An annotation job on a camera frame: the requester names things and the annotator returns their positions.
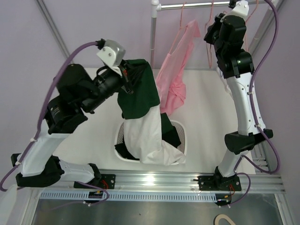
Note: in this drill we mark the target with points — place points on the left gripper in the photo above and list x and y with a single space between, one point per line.
123 66

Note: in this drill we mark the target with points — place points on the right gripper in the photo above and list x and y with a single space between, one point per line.
217 24

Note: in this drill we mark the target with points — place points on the pink hanger of green shirt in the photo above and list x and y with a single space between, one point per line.
208 29

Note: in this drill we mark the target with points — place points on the green and white t shirt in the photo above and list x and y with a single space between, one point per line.
142 120

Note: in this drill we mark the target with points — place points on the pink t shirt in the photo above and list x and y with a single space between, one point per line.
169 81

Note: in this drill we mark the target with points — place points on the pink hanger of orange shirt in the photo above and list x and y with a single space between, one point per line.
245 38

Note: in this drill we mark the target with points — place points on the black t shirt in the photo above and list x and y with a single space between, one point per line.
169 135

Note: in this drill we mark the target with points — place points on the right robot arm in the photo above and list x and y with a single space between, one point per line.
226 35

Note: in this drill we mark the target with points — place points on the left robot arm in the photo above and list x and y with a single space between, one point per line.
78 95

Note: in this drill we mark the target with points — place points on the metal clothes rack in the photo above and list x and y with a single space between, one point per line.
156 7

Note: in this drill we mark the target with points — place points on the white perforated plastic basket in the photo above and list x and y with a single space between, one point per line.
179 128

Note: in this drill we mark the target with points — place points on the beige curved object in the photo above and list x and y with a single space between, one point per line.
223 217

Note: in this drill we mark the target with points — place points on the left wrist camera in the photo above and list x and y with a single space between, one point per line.
111 53

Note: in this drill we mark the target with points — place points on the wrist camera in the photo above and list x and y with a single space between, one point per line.
239 8
111 53

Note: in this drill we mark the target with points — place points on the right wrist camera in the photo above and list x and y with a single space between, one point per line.
239 8

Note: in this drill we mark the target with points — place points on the aluminium mounting rail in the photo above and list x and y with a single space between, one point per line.
142 181

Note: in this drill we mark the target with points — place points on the slotted cable duct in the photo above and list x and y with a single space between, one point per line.
129 196

